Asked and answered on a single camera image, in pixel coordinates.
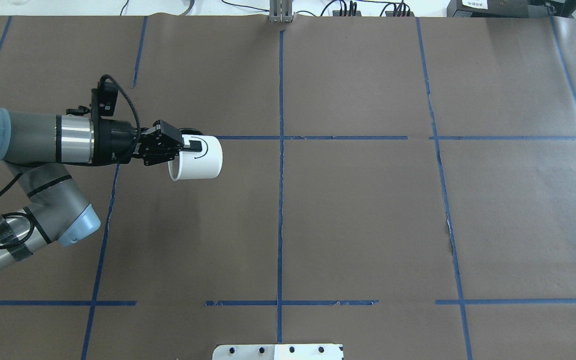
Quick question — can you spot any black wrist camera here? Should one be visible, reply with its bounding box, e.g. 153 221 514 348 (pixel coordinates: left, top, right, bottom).
66 77 119 120

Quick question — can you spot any aluminium frame post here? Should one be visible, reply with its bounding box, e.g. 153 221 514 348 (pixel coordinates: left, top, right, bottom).
269 0 295 24

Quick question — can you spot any black box with label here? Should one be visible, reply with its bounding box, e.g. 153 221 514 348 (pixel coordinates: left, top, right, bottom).
446 0 560 19

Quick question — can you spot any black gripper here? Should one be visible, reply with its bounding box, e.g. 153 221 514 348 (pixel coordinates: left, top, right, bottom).
140 120 203 166

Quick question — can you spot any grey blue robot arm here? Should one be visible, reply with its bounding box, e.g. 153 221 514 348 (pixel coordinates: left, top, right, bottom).
0 108 208 270

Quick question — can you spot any white mug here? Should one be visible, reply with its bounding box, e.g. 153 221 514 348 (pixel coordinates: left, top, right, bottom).
167 134 223 182

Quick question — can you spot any white camera stand post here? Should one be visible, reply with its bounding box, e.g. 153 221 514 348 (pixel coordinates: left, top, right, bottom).
212 343 345 360

